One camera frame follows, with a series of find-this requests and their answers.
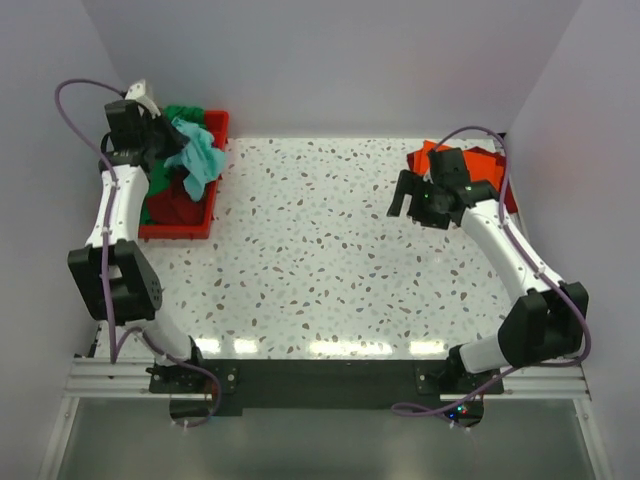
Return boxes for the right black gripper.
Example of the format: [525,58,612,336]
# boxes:
[387,170,450,231]

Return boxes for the teal t shirt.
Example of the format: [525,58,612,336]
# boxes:
[164,118,227,202]

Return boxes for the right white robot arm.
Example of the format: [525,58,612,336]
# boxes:
[387,148,590,393]

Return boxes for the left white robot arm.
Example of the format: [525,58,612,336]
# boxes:
[67,95,218,395]

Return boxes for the green t shirt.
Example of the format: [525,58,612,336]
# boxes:
[140,105,205,225]

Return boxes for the red plastic bin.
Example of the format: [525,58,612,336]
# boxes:
[139,106,230,240]

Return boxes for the dark red t shirt in bin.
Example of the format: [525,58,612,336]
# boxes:
[147,168,214,225]

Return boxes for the orange folded t shirt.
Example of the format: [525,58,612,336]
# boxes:
[407,140,505,190]

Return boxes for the dark red folded t shirt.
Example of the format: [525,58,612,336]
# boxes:
[405,145,519,213]

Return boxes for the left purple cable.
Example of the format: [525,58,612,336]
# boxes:
[53,78,222,428]

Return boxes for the aluminium rail frame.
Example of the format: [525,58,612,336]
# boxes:
[37,319,614,480]

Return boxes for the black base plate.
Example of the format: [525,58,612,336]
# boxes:
[146,359,504,424]

